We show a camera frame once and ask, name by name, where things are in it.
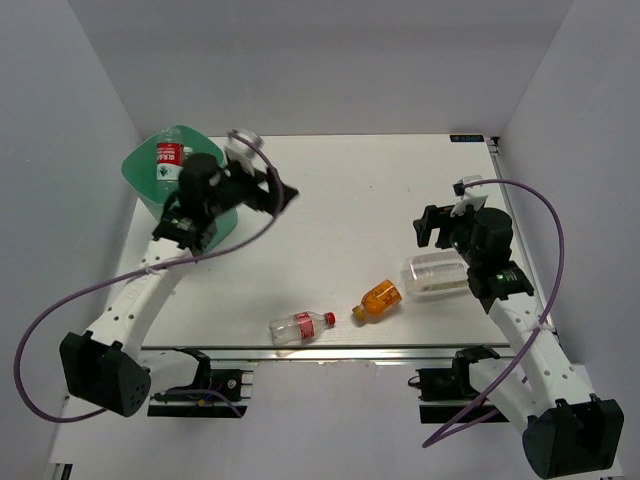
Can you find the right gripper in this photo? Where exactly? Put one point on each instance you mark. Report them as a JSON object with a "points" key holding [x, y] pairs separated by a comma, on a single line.
{"points": [[434, 218]]}

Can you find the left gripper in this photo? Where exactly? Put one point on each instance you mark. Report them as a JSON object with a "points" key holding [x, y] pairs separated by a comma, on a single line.
{"points": [[258, 198]]}

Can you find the orange juice bottle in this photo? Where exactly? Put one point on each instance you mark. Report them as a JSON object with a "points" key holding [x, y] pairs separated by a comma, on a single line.
{"points": [[377, 301]]}

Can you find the large red label bottle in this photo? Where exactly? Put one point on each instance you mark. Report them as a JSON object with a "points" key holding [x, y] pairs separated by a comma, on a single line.
{"points": [[169, 159]]}

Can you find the small red label bottle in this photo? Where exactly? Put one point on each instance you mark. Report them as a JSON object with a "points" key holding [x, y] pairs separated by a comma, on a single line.
{"points": [[300, 327]]}

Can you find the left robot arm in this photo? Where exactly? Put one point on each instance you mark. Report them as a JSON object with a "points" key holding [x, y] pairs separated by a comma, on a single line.
{"points": [[103, 366]]}

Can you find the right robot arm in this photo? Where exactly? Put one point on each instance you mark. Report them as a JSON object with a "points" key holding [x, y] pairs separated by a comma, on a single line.
{"points": [[565, 427]]}

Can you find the green plastic bin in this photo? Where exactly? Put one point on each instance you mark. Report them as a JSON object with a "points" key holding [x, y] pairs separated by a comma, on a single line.
{"points": [[139, 168]]}

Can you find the large clear bottle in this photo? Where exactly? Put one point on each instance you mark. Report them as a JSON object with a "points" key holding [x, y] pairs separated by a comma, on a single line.
{"points": [[434, 274]]}

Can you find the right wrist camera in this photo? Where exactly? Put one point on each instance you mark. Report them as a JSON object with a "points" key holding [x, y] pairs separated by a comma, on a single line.
{"points": [[471, 193]]}

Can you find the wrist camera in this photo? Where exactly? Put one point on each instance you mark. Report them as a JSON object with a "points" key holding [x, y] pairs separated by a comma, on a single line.
{"points": [[471, 193], [241, 146]]}

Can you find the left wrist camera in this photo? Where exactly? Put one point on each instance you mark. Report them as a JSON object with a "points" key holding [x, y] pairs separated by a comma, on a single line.
{"points": [[241, 146]]}

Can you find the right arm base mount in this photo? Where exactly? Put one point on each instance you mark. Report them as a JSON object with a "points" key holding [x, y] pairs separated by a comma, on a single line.
{"points": [[441, 394]]}

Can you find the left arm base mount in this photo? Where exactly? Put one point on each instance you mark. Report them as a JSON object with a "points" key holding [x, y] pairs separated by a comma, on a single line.
{"points": [[210, 390]]}

